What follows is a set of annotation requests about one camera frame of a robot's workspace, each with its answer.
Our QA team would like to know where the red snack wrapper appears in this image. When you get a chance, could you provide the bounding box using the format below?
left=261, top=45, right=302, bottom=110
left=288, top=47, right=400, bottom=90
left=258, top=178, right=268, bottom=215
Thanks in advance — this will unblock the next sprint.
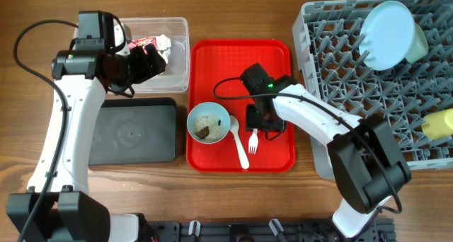
left=128, top=36, right=157, bottom=50

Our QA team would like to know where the white plastic fork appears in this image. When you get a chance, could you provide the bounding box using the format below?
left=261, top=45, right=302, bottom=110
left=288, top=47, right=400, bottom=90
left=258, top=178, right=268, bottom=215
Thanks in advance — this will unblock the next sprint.
left=248, top=128, right=259, bottom=154

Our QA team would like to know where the white plastic spoon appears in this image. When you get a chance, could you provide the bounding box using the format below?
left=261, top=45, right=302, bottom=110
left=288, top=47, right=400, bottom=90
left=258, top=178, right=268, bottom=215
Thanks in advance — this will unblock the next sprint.
left=229, top=115, right=250, bottom=170

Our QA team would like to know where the light blue plate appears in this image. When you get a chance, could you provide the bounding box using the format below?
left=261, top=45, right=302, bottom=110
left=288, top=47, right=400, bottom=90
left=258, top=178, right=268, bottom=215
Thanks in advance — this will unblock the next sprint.
left=359, top=1, right=415, bottom=71

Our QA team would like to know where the mint green bowl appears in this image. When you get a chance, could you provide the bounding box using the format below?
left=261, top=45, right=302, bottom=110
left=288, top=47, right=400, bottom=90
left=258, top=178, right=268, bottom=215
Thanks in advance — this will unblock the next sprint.
left=405, top=23, right=429, bottom=64

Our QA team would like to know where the yellow plastic cup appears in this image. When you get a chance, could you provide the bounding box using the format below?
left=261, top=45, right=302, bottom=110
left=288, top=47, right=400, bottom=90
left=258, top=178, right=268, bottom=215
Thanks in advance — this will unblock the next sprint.
left=422, top=108, right=453, bottom=140

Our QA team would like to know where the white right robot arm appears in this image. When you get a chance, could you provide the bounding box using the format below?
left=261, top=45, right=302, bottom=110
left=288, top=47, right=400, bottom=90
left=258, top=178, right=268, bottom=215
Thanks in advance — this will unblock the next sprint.
left=240, top=63, right=411, bottom=238

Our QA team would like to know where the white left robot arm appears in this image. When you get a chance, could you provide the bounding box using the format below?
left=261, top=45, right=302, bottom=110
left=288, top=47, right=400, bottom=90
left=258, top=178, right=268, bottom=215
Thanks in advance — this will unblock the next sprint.
left=6, top=11, right=171, bottom=241

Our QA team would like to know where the black waste tray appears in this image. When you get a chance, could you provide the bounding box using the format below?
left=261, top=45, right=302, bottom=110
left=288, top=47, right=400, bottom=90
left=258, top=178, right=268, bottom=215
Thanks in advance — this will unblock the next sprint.
left=88, top=98, right=177, bottom=166

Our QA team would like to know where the grey dishwasher rack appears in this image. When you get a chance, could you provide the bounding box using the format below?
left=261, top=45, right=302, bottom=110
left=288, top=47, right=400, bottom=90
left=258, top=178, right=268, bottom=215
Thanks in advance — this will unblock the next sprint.
left=292, top=0, right=452, bottom=170

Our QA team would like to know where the clear plastic bin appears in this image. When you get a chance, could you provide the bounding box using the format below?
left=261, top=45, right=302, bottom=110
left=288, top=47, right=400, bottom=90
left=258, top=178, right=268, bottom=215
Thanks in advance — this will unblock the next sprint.
left=120, top=17, right=190, bottom=94

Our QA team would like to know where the blue bowl with rice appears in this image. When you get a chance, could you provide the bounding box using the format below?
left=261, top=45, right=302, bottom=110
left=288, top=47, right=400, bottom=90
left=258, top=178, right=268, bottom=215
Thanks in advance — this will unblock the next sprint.
left=186, top=102, right=231, bottom=144

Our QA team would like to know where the red plastic tray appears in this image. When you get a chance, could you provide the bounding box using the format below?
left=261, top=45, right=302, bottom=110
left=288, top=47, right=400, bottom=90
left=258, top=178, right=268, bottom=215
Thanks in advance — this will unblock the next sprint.
left=186, top=40, right=296, bottom=173

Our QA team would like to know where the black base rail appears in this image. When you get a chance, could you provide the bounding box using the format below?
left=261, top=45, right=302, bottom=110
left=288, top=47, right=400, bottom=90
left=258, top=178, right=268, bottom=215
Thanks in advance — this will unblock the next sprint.
left=141, top=217, right=396, bottom=242

